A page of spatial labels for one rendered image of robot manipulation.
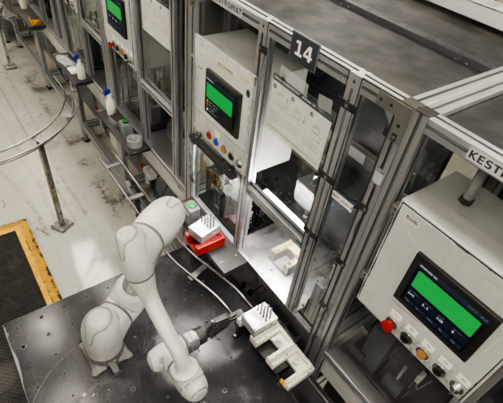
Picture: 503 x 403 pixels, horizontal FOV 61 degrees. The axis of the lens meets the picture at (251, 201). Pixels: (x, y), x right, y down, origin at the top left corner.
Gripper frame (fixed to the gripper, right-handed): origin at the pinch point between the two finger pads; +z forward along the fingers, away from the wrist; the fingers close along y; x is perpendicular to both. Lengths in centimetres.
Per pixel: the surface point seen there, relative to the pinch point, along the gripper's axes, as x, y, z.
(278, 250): 13.5, 10.0, 33.4
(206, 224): 42.6, 14.1, 10.6
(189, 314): 21.6, -19.8, -10.6
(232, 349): -4.9, -19.8, -3.3
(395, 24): 11, 115, 64
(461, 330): -69, 71, 17
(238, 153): 35, 58, 20
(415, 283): -53, 73, 17
